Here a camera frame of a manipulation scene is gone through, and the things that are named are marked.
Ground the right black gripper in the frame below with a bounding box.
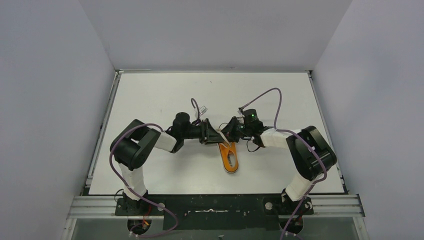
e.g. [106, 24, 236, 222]
[219, 116, 252, 143]

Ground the orange canvas sneaker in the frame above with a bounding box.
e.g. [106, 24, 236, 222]
[217, 142, 239, 174]

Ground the cream shoelace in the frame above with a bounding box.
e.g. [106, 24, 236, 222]
[215, 128, 232, 148]

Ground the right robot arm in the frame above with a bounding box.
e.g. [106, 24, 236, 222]
[219, 109, 337, 214]

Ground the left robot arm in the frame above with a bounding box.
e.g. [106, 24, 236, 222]
[109, 112, 230, 214]

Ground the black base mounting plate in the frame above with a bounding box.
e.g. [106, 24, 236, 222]
[114, 193, 314, 234]

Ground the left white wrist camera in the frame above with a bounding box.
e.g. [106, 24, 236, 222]
[199, 105, 208, 116]

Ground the aluminium right table rail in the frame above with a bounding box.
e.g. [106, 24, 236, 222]
[307, 70, 349, 194]

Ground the aluminium front rail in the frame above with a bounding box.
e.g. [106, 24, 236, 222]
[68, 194, 365, 219]

